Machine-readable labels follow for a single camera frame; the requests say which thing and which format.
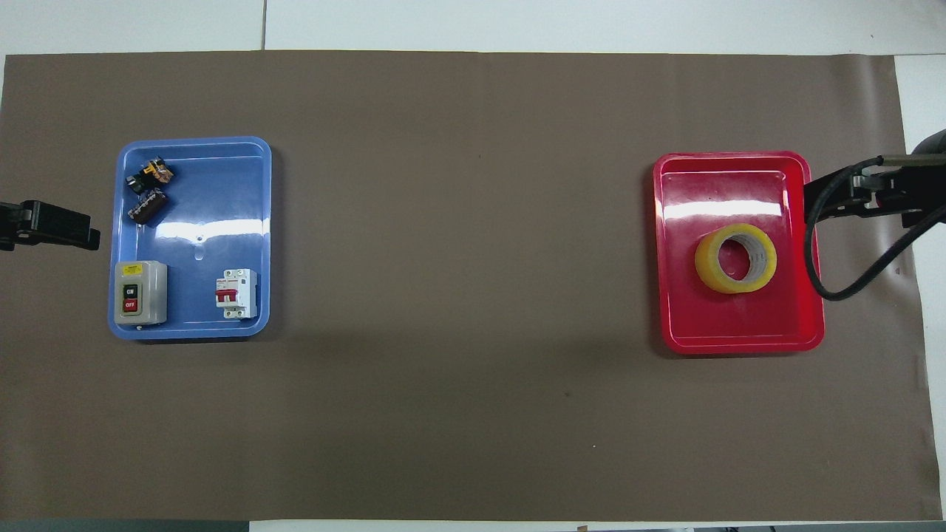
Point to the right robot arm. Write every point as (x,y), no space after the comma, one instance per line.
(934,144)

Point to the yellow tape roll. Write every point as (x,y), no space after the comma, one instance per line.
(711,270)

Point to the white circuit breaker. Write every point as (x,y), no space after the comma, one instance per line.
(244,284)

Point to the blue plastic tray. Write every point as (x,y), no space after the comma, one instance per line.
(214,222)

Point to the red plastic tray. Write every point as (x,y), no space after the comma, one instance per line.
(732,325)

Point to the black and yellow connector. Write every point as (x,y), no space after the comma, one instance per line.
(151,174)

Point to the grey on-off switch box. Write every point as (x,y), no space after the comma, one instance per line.
(151,295)

